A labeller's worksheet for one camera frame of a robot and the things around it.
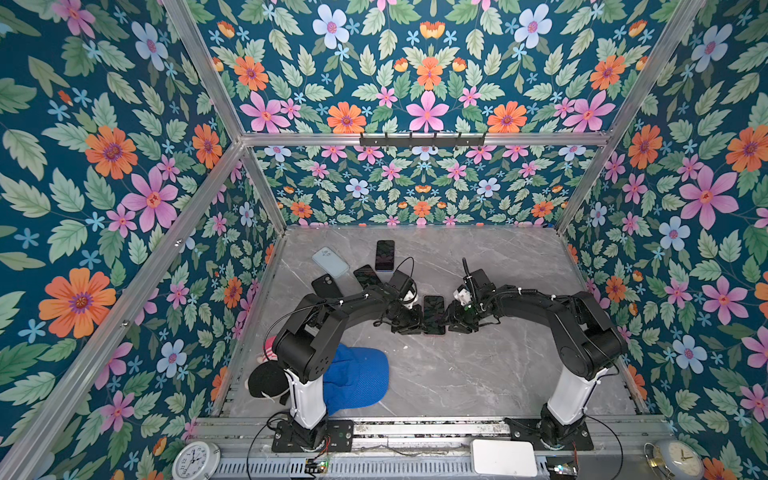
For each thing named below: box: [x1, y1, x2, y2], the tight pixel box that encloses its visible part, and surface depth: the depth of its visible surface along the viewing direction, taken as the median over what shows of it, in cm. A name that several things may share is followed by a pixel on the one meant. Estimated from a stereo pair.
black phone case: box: [311, 273, 343, 299], surface depth 104 cm
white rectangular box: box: [472, 439, 538, 477], surface depth 66 cm
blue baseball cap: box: [323, 343, 389, 415], surface depth 82 cm
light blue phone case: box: [312, 246, 350, 279], surface depth 111 cm
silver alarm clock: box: [643, 439, 705, 480], surface depth 69 cm
